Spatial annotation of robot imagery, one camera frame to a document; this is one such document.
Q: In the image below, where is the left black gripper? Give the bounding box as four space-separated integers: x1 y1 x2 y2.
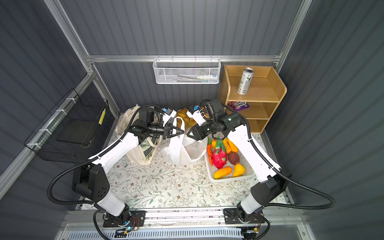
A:
147 121 184 141

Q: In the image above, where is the white lemon-print plastic bag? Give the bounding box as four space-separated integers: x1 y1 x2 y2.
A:
160 134 208 166

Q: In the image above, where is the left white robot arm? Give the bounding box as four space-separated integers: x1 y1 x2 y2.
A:
72 105 185 218

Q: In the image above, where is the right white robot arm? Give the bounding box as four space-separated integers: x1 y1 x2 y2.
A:
187 100 288 217

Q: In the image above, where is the purple snack packet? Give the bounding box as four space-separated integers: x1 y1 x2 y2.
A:
228 102 250 112

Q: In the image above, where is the pink dragon fruit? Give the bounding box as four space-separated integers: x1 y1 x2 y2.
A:
212 139 227 169

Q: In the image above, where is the dark red passion fruit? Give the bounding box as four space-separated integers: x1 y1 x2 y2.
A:
228 152 240 165

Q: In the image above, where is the wooden shelf unit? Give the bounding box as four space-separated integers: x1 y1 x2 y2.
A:
218 65 287 133

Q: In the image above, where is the toothpaste tube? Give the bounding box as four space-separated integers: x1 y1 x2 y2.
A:
178 75 219 83

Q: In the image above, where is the yellow corn cob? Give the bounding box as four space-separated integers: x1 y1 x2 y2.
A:
214 167 233 180

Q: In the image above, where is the yellow pear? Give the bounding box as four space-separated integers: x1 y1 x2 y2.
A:
233 163 246 178

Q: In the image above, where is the right silver drink can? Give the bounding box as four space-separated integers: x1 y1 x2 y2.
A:
237 68 254 95

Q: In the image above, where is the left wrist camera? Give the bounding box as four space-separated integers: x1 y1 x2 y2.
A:
162 108 177 127

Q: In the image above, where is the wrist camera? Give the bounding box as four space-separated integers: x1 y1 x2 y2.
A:
162 108 177 127
187 105 207 126

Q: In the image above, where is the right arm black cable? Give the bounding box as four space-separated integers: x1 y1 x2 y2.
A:
199 98 336 210

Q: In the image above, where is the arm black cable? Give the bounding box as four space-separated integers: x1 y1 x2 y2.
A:
46 104 163 206
199 98 336 210

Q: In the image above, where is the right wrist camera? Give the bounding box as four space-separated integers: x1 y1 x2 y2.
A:
187 105 207 126

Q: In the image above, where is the white wire wall basket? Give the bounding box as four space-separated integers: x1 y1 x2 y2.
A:
153 58 222 85

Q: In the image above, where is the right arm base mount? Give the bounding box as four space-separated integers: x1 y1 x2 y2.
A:
223 207 265 225

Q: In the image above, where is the black wire wall basket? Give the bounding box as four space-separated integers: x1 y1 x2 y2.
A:
24 92 114 163

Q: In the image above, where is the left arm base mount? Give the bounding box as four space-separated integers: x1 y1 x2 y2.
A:
103 211 147 228

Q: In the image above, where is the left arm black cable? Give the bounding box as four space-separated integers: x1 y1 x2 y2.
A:
46 104 163 206

